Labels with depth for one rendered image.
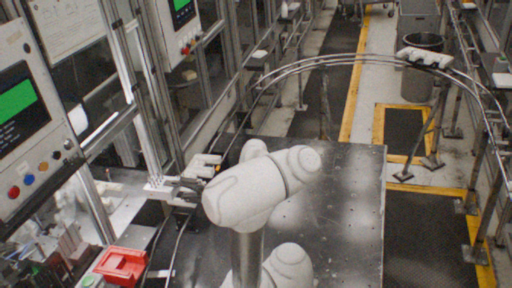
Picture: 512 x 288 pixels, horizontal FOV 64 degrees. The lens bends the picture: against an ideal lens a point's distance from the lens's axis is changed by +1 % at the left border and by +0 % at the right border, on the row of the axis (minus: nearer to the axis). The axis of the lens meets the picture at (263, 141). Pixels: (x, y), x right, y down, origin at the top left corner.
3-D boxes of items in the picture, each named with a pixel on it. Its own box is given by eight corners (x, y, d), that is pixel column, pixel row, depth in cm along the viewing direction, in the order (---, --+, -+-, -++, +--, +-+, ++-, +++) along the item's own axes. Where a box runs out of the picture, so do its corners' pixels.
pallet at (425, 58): (395, 63, 311) (397, 51, 306) (405, 57, 319) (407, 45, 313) (441, 76, 288) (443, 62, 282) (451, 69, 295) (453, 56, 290)
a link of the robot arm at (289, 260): (321, 292, 158) (321, 254, 146) (282, 316, 151) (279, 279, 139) (298, 264, 170) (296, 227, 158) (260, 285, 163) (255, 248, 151)
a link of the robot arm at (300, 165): (292, 146, 122) (254, 163, 116) (318, 128, 105) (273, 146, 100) (312, 186, 120) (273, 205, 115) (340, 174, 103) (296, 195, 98)
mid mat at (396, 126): (440, 167, 328) (440, 166, 327) (369, 161, 342) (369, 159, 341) (431, 106, 406) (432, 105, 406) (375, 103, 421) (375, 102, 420)
